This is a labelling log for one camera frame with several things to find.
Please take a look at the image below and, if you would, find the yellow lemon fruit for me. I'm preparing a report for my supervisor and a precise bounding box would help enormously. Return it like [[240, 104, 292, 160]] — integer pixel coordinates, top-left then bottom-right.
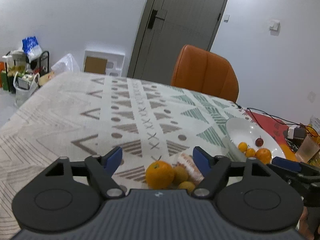
[[178, 181, 196, 193]]

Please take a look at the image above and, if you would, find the blue plastic bag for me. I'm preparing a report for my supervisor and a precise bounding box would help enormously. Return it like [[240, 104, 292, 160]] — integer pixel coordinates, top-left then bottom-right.
[[22, 36, 43, 58]]

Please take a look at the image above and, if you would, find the translucent drinking glass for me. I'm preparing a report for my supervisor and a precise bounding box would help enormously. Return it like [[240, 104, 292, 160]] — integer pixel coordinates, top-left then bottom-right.
[[296, 133, 320, 163]]

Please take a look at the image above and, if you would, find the black metal rack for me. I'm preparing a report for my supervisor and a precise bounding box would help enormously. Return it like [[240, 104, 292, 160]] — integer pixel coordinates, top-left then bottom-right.
[[5, 50, 50, 81]]

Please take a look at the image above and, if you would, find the medium orange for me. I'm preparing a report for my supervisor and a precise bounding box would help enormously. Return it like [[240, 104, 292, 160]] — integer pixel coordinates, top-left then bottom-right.
[[255, 148, 272, 164]]

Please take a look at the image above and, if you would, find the yellow package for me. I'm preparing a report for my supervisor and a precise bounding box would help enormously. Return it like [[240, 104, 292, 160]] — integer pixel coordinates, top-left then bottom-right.
[[305, 116, 320, 144]]

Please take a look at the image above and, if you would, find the white oval plate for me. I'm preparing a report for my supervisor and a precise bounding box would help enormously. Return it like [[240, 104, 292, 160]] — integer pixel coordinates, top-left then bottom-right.
[[225, 117, 287, 163]]

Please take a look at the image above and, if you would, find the orange leather chair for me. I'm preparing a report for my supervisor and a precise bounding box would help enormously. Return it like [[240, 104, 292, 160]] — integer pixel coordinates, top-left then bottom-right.
[[170, 44, 240, 103]]

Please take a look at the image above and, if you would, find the black cable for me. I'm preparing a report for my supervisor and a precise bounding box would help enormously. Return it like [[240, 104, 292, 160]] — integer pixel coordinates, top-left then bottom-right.
[[237, 103, 305, 128]]

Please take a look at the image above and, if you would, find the grey door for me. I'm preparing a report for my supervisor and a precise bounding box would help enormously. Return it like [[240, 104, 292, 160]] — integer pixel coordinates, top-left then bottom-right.
[[127, 0, 234, 81]]

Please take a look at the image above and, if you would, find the black door lock handle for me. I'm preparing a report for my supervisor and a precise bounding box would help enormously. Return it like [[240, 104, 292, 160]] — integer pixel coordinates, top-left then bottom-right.
[[147, 9, 168, 29]]

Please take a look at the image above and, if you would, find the white plastic shopping bag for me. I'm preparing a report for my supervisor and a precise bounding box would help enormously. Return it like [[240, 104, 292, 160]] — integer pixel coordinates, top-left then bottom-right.
[[13, 72, 41, 106]]

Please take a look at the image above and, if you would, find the clear plastic bag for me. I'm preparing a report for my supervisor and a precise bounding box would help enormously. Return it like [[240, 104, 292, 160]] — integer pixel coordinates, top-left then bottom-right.
[[51, 53, 81, 74]]

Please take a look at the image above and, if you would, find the large orange with stem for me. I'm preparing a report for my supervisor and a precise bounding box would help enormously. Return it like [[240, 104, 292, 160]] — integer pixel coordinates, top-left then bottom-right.
[[145, 160, 175, 190]]

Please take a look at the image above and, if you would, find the white foam packaging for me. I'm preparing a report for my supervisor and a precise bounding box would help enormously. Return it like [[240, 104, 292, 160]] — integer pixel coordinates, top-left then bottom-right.
[[82, 49, 126, 77]]

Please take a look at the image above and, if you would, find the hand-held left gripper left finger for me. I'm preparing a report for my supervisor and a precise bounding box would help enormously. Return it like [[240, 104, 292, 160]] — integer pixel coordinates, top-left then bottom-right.
[[39, 146, 126, 200]]

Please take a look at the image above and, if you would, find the brown cardboard sheet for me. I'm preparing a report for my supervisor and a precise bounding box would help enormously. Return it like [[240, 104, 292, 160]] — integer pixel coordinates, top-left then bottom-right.
[[85, 56, 109, 74]]

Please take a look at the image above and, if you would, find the white power adapter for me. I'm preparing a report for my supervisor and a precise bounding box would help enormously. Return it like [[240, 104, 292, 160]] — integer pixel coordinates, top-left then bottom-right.
[[287, 126, 304, 139]]

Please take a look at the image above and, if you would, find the patterned white tablecloth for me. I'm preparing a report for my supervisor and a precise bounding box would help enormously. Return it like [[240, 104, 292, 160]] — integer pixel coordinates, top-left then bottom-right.
[[0, 71, 253, 240]]

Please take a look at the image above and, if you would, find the green kiwi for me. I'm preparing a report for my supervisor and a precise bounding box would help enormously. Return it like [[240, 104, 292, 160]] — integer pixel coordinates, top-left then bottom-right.
[[172, 165, 189, 184]]

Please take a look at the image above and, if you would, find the peeled citrus fruit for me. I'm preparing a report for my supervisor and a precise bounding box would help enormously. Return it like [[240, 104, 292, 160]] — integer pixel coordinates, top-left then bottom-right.
[[174, 153, 205, 183]]

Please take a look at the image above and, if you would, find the person's right hand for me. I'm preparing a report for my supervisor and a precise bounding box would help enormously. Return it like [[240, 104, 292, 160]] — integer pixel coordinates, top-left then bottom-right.
[[297, 206, 317, 240]]

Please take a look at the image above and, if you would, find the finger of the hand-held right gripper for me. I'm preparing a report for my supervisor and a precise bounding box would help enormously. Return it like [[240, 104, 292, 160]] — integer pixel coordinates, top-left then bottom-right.
[[267, 156, 320, 188]]

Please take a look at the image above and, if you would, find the colourful printed mat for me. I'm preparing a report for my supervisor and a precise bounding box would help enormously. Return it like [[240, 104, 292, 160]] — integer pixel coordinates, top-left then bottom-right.
[[246, 108, 302, 161]]

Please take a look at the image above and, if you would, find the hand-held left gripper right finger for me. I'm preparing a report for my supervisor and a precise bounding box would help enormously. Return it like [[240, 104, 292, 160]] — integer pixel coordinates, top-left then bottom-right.
[[191, 146, 277, 199]]

